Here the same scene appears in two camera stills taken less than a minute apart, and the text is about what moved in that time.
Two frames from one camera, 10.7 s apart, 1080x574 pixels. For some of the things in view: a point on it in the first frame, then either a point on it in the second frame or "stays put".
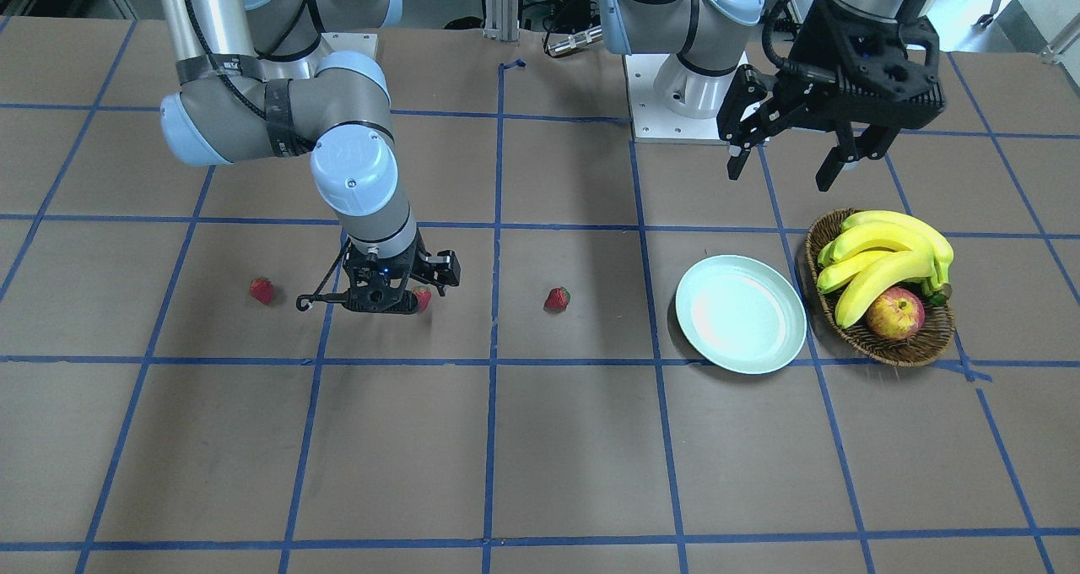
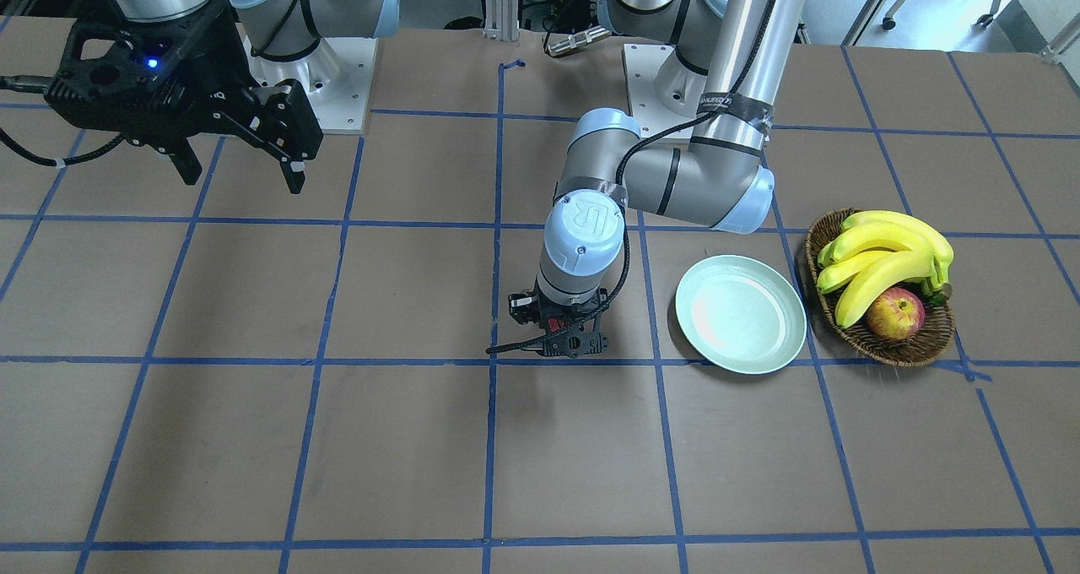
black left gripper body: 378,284 → 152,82
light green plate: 741,314 stays put
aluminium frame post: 501,2 stays put
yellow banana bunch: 880,248 stays put
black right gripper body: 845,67 → 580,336
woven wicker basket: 930,340 stays put
